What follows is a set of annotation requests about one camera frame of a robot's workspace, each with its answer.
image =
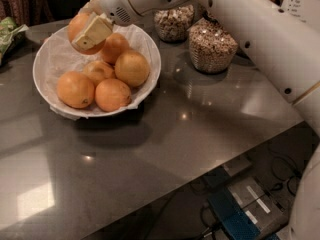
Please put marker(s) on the white allergen info card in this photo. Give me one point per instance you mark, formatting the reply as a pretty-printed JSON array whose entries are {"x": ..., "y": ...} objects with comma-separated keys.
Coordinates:
[{"x": 307, "y": 11}]

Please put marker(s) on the grey metal base plate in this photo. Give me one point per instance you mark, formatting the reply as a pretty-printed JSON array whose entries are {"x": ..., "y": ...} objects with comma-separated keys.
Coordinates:
[{"x": 264, "y": 212}]

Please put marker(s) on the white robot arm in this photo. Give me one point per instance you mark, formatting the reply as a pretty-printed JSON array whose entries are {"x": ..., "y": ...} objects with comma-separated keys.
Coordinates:
[{"x": 283, "y": 48}]

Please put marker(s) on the front glass cereal jar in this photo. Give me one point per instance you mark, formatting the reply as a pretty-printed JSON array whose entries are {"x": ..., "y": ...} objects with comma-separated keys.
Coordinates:
[{"x": 211, "y": 47}]

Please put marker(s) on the orange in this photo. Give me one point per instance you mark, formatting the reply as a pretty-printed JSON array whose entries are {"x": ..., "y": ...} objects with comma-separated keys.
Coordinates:
[
  {"x": 112, "y": 94},
  {"x": 75, "y": 89},
  {"x": 132, "y": 68},
  {"x": 113, "y": 47},
  {"x": 98, "y": 71},
  {"x": 74, "y": 28}
]

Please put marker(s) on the left glass cereal jar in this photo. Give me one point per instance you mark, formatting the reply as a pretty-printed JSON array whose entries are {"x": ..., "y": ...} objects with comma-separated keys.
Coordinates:
[{"x": 172, "y": 25}]

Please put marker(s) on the white bowl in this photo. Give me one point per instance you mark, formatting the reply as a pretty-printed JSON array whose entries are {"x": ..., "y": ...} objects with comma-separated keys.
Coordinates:
[{"x": 50, "y": 74}]

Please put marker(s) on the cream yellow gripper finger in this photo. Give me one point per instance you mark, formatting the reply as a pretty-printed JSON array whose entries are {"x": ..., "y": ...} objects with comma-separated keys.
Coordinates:
[{"x": 97, "y": 28}]

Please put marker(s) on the white paper bowl liner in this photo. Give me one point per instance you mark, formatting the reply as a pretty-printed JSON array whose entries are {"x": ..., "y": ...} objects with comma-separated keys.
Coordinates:
[{"x": 60, "y": 59}]

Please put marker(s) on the green snack packet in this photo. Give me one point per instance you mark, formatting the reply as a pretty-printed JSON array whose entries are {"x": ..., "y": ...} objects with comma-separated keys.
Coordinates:
[{"x": 11, "y": 35}]

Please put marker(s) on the blue robot base part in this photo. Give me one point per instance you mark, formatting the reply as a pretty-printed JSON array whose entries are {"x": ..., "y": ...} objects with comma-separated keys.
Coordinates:
[{"x": 234, "y": 221}]

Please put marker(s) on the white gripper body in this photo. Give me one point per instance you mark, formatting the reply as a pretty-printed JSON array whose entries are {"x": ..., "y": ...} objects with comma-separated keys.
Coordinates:
[{"x": 112, "y": 1}]

